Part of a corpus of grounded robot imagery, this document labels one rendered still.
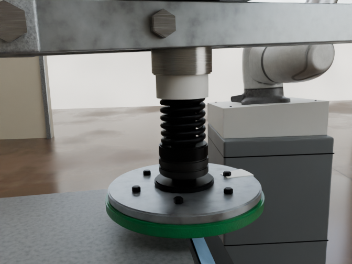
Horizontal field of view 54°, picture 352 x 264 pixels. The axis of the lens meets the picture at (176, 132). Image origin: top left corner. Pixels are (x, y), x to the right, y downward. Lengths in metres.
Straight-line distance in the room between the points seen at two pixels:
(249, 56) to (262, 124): 0.27
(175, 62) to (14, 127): 5.39
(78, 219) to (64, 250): 0.09
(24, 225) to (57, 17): 0.31
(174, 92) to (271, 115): 0.89
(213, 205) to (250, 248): 0.99
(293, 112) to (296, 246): 0.51
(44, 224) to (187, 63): 0.31
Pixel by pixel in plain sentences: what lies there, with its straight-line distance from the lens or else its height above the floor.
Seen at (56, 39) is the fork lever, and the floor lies 1.10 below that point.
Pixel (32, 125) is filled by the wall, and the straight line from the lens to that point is 5.67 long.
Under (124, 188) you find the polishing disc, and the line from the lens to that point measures 0.48.
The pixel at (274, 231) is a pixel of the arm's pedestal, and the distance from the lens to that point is 1.40.
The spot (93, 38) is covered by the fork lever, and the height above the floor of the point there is 1.10.
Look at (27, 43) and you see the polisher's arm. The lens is 0.34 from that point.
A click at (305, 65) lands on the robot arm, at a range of 1.18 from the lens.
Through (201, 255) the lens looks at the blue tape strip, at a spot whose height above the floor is 0.83.
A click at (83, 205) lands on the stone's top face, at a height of 0.85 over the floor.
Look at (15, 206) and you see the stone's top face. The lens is 0.63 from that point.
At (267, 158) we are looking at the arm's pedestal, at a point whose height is 0.73.
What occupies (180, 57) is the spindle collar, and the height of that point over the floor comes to 1.08.
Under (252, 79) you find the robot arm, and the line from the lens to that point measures 1.38.
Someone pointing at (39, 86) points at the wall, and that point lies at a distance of 5.56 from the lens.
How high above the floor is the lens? 1.07
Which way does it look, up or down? 11 degrees down
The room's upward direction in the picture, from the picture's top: 1 degrees counter-clockwise
